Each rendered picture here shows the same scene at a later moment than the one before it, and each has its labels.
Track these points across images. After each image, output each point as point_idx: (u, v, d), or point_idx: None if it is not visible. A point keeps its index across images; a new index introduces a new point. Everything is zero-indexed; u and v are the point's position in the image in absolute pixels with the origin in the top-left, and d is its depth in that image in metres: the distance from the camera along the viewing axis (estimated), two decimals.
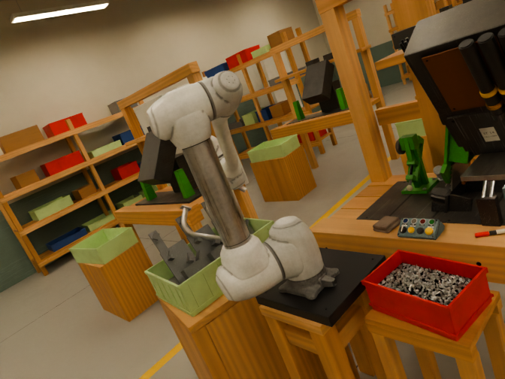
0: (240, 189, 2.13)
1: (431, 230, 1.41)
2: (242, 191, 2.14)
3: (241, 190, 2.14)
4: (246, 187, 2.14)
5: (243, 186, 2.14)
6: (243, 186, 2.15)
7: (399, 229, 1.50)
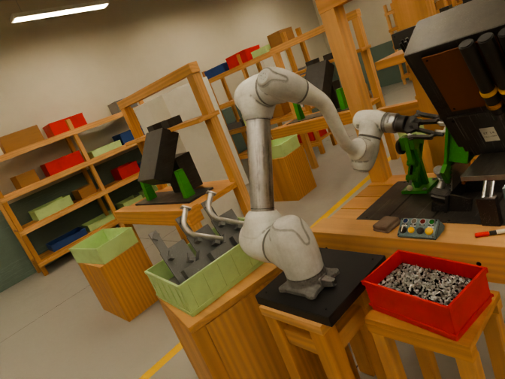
0: (438, 184, 1.61)
1: (431, 230, 1.41)
2: None
3: None
4: (439, 187, 1.59)
5: (439, 183, 1.59)
6: (443, 185, 1.58)
7: (399, 229, 1.50)
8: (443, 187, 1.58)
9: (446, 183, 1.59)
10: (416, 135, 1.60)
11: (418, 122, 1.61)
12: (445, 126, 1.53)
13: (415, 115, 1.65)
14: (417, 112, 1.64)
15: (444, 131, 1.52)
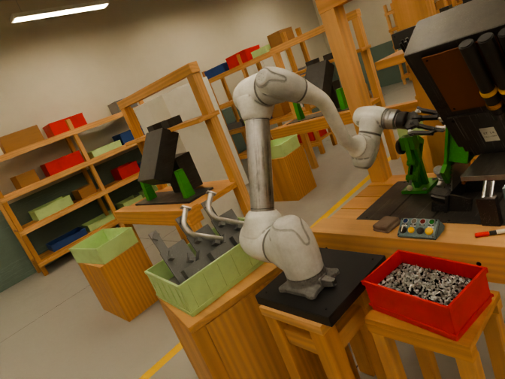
0: (439, 180, 1.61)
1: (431, 230, 1.41)
2: None
3: None
4: (439, 183, 1.58)
5: None
6: (443, 181, 1.58)
7: (399, 229, 1.50)
8: (444, 183, 1.58)
9: None
10: (417, 131, 1.59)
11: (419, 118, 1.61)
12: None
13: (415, 110, 1.64)
14: (417, 107, 1.64)
15: (445, 128, 1.51)
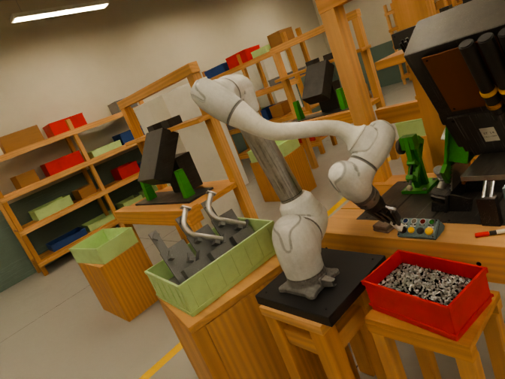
0: None
1: (431, 230, 1.41)
2: None
3: None
4: None
5: None
6: None
7: None
8: None
9: None
10: (373, 215, 1.45)
11: (383, 214, 1.41)
12: (443, 133, 1.52)
13: (390, 207, 1.36)
14: (394, 208, 1.36)
15: (442, 138, 1.52)
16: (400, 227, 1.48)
